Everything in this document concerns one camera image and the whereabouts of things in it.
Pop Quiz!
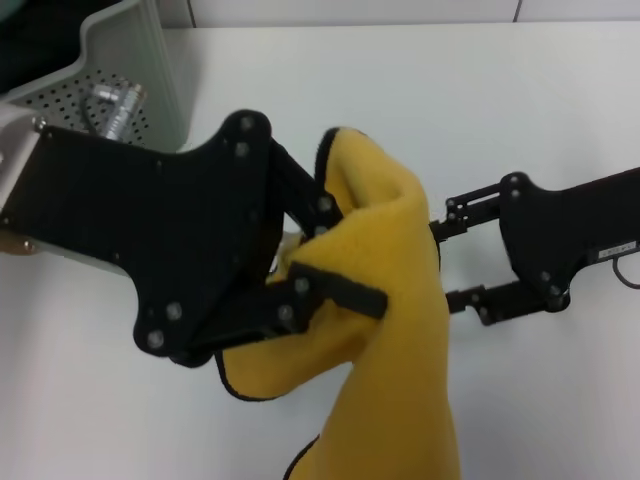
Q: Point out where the right gripper cable with connector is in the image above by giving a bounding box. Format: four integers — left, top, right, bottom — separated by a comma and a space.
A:
610, 257, 640, 292

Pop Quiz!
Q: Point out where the grey perforated storage box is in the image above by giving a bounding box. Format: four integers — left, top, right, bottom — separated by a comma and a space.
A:
0, 0, 199, 154

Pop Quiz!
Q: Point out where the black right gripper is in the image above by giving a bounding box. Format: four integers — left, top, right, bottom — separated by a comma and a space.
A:
428, 167, 640, 330

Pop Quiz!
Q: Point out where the yellow towel with black hem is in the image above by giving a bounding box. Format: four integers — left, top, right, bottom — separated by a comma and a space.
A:
213, 127, 471, 480

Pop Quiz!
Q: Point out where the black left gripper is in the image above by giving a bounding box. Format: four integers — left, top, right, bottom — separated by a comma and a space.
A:
0, 108, 286, 369

